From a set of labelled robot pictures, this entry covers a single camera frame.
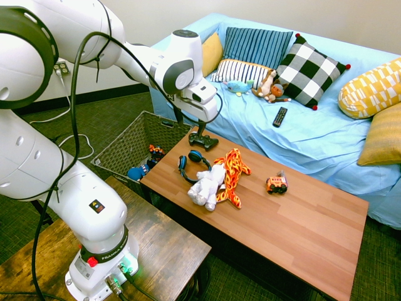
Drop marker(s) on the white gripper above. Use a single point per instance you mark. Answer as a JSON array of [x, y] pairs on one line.
[[200, 106]]

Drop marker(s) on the orange toy fire truck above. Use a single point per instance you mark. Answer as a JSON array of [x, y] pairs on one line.
[[277, 183]]

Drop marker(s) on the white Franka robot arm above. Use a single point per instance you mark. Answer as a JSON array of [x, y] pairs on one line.
[[87, 207]]

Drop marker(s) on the orange toy monster truck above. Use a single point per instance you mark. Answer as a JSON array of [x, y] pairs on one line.
[[156, 152]]

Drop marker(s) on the black blue toy car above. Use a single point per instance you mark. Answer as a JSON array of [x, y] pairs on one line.
[[151, 163]]

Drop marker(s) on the blue fish plush toy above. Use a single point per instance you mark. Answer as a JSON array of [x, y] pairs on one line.
[[238, 86]]

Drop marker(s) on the white plush toy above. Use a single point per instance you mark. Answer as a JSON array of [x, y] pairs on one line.
[[206, 185]]

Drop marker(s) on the woven wicker basket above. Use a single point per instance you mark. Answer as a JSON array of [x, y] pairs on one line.
[[125, 144]]

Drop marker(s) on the blue round plush toy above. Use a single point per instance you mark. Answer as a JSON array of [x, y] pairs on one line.
[[136, 173]]

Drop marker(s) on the black game controller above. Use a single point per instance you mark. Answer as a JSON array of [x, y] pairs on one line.
[[205, 141]]

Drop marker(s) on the blue black headphones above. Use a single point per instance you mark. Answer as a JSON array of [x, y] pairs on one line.
[[194, 155]]

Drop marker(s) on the orange flame pattern plush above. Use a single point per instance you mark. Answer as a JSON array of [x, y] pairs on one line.
[[233, 169]]

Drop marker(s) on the white black striped pillow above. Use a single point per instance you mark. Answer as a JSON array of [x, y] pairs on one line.
[[238, 70]]

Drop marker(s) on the small plain mustard pillow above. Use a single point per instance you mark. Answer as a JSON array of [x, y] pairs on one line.
[[211, 54]]

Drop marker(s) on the black remote control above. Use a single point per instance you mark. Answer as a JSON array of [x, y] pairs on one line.
[[280, 116]]

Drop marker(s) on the brown orange monkey plush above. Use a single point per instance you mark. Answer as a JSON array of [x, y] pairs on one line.
[[277, 91]]

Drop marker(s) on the blue striped pillow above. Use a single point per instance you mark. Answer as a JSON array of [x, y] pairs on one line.
[[255, 44]]

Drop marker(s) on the light blue covered sofa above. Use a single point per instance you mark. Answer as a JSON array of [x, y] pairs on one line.
[[297, 141]]

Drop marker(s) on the black white checkered pillow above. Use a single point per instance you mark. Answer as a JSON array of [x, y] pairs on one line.
[[310, 72]]

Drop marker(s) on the rustic dark wooden table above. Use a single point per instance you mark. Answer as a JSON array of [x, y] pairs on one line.
[[163, 251]]

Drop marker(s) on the reddish wooden coffee table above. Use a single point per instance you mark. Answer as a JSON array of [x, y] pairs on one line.
[[282, 225]]

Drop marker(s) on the yellow white patterned pillow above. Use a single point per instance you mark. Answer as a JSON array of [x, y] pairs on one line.
[[372, 89]]

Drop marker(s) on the large ribbed mustard pillow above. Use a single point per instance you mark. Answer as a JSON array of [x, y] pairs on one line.
[[383, 138]]

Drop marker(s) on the wall power outlet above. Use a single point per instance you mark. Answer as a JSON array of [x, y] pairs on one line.
[[62, 67]]

